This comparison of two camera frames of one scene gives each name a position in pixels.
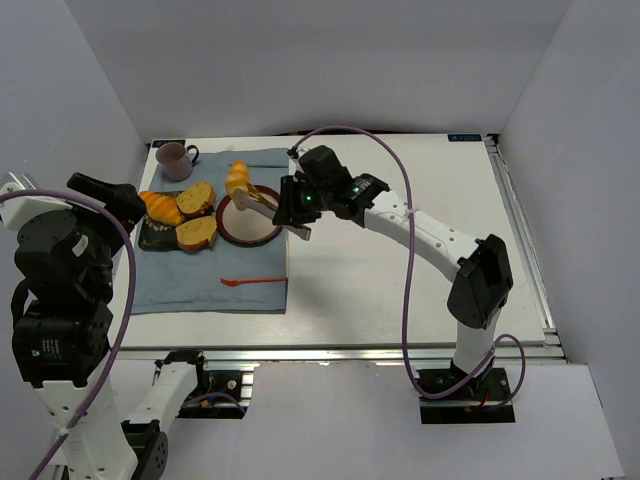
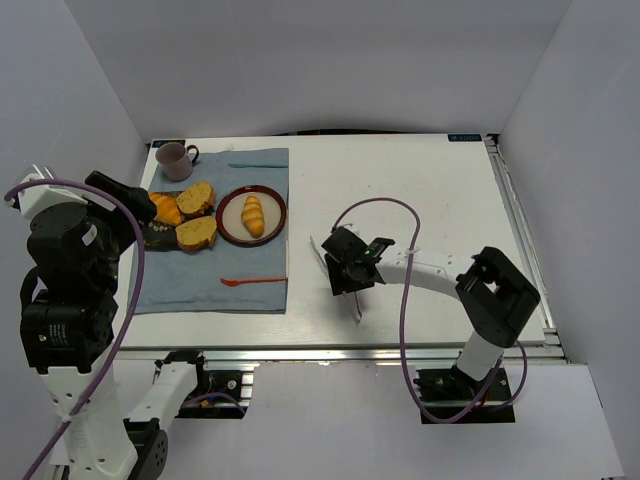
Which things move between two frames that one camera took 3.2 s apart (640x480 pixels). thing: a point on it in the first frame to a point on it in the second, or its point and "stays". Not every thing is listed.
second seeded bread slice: x=197 y=234 stays
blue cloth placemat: x=184 y=282 stays
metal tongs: x=247 y=197 to x=349 y=297
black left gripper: x=118 y=198 stays
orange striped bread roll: x=238 y=177 to x=253 y=217
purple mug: x=175 y=160 stays
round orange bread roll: x=162 y=208 stays
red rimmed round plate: x=250 y=227 stays
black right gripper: x=288 y=201 to x=334 y=265
